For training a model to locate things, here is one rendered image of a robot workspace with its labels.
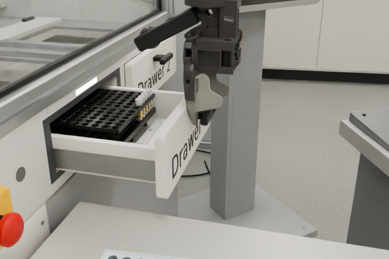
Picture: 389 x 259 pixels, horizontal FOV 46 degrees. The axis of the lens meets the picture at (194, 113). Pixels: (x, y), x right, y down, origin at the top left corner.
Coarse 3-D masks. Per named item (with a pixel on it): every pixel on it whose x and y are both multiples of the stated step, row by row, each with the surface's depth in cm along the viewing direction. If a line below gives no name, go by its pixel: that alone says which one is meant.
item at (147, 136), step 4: (156, 120) 90; (160, 120) 90; (152, 124) 88; (156, 124) 88; (160, 124) 89; (148, 128) 86; (152, 128) 86; (156, 128) 87; (148, 132) 84; (152, 132) 85; (144, 136) 83; (148, 136) 83; (152, 136) 85; (140, 140) 81; (144, 140) 81; (148, 140) 83; (144, 144) 81
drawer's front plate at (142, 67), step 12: (156, 48) 111; (168, 48) 121; (132, 60) 100; (144, 60) 104; (132, 72) 98; (144, 72) 105; (168, 72) 123; (132, 84) 99; (144, 84) 106; (156, 84) 114
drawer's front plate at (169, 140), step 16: (176, 112) 73; (160, 128) 67; (176, 128) 70; (192, 128) 80; (160, 144) 65; (176, 144) 71; (160, 160) 66; (176, 160) 72; (160, 176) 68; (176, 176) 73; (160, 192) 69
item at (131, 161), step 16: (160, 96) 92; (176, 96) 91; (160, 112) 93; (144, 128) 89; (64, 144) 72; (80, 144) 71; (96, 144) 71; (112, 144) 70; (128, 144) 70; (64, 160) 73; (80, 160) 72; (96, 160) 72; (112, 160) 71; (128, 160) 70; (144, 160) 69; (112, 176) 72; (128, 176) 71; (144, 176) 70
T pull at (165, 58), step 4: (156, 56) 110; (160, 56) 110; (164, 56) 109; (168, 56) 110; (172, 56) 112; (156, 60) 109; (160, 60) 107; (164, 60) 107; (168, 60) 110; (160, 64) 107
